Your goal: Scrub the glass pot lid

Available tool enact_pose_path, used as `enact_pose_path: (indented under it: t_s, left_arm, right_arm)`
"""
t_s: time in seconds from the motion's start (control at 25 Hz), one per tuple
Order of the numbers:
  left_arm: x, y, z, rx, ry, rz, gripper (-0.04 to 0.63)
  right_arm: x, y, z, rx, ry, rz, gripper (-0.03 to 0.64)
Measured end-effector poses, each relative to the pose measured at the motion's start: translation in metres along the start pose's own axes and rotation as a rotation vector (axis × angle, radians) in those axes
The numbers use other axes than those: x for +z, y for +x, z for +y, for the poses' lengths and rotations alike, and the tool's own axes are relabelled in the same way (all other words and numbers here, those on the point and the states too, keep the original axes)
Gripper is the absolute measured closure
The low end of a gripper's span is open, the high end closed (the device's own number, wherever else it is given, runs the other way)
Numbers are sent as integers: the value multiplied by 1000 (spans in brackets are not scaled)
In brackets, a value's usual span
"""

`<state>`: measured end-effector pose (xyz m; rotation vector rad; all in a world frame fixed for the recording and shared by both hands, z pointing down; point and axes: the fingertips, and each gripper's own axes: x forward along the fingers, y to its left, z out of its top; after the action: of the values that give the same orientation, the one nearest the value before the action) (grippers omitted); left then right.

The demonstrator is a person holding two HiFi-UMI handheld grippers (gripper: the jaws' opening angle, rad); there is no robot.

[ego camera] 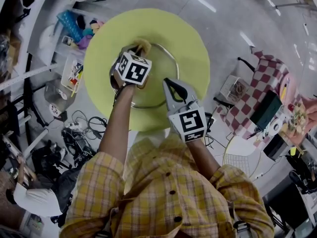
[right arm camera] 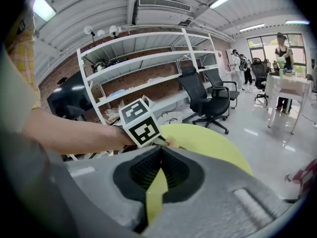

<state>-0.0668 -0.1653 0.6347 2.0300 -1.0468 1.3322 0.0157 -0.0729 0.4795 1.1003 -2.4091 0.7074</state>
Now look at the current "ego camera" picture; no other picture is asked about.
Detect purple bag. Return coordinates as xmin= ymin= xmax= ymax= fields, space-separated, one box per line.
xmin=77 ymin=35 xmax=94 ymax=50

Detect white tape roll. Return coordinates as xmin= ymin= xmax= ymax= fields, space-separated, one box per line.
xmin=268 ymin=119 xmax=285 ymax=136

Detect white crate with ropes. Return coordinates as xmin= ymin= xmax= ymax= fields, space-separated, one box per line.
xmin=219 ymin=74 xmax=250 ymax=101

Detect clear plastic container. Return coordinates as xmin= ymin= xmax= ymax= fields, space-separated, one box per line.
xmin=44 ymin=79 xmax=75 ymax=111

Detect glass lid with wooden handle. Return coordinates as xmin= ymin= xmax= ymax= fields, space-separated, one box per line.
xmin=111 ymin=43 xmax=180 ymax=109

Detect grey shoulder strap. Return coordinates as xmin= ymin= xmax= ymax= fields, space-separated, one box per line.
xmin=229 ymin=202 xmax=251 ymax=238
xmin=95 ymin=207 xmax=119 ymax=238

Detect person's left forearm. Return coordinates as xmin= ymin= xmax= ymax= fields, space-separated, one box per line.
xmin=98 ymin=83 xmax=137 ymax=165

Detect flower bouquet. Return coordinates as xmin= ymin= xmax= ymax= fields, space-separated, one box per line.
xmin=288 ymin=103 xmax=309 ymax=133

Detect white shelf rack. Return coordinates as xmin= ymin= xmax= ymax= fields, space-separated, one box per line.
xmin=0 ymin=0 xmax=109 ymax=91

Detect pink cushion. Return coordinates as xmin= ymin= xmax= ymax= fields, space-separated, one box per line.
xmin=294 ymin=97 xmax=317 ymax=146

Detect black power cable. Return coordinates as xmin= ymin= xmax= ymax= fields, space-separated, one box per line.
xmin=71 ymin=110 xmax=108 ymax=141

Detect person's yellow plaid shirt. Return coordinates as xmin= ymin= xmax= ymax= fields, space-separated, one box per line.
xmin=59 ymin=134 xmax=274 ymax=238

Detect person's right forearm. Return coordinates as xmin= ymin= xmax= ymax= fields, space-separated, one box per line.
xmin=185 ymin=139 xmax=221 ymax=180

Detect black equipment bundle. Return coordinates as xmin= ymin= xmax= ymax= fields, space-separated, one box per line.
xmin=61 ymin=127 xmax=96 ymax=163

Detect flat black box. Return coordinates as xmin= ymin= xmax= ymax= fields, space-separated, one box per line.
xmin=263 ymin=134 xmax=289 ymax=161

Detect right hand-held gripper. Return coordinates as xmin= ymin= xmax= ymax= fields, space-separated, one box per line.
xmin=162 ymin=78 xmax=208 ymax=143

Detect pink round stool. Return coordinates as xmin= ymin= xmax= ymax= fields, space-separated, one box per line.
xmin=278 ymin=72 xmax=298 ymax=101

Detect white round stool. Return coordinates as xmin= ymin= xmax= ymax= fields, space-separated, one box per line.
xmin=222 ymin=135 xmax=263 ymax=178

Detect white storage bin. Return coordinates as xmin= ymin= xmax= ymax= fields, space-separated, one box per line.
xmin=60 ymin=54 xmax=85 ymax=93

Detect small clear plastic box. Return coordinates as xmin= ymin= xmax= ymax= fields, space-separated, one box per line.
xmin=61 ymin=35 xmax=74 ymax=47

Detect pink white checkered cloth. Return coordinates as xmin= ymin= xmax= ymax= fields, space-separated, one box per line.
xmin=217 ymin=50 xmax=304 ymax=148

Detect dark green box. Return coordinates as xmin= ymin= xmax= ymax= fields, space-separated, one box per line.
xmin=249 ymin=90 xmax=283 ymax=131

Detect round table green tablecloth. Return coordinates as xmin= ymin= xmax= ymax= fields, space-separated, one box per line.
xmin=83 ymin=8 xmax=211 ymax=132

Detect white round spool red print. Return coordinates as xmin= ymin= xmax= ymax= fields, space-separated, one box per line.
xmin=49 ymin=104 xmax=62 ymax=117

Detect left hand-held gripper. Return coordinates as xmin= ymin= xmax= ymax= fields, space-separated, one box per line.
xmin=115 ymin=46 xmax=152 ymax=86

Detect person's left hand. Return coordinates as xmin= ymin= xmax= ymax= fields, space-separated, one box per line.
xmin=110 ymin=67 xmax=128 ymax=89

